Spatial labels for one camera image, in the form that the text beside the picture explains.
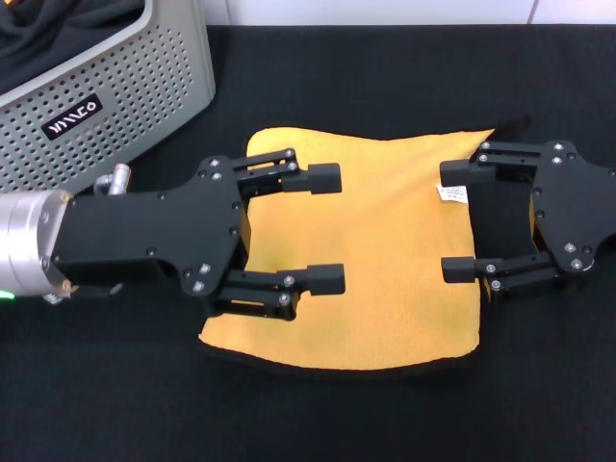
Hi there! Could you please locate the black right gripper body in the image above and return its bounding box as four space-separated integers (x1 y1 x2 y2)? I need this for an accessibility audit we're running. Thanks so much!
528 140 616 275

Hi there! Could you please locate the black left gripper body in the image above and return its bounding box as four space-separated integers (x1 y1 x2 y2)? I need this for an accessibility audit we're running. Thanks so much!
51 154 251 302

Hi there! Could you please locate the yellow towel with black edging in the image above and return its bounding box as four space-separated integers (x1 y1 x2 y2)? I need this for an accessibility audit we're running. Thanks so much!
197 115 533 374

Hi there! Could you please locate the grey perforated storage box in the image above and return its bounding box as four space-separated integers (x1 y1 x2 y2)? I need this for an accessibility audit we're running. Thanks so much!
0 0 217 193

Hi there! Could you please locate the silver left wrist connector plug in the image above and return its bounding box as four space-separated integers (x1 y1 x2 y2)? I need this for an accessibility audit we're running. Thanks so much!
93 163 132 196

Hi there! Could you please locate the dark grey crumpled cloth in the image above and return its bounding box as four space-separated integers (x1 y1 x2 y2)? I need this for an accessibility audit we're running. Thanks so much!
0 0 145 93

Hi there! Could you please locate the black cable with spring connector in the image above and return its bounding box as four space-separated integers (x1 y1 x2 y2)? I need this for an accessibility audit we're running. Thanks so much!
42 281 124 305

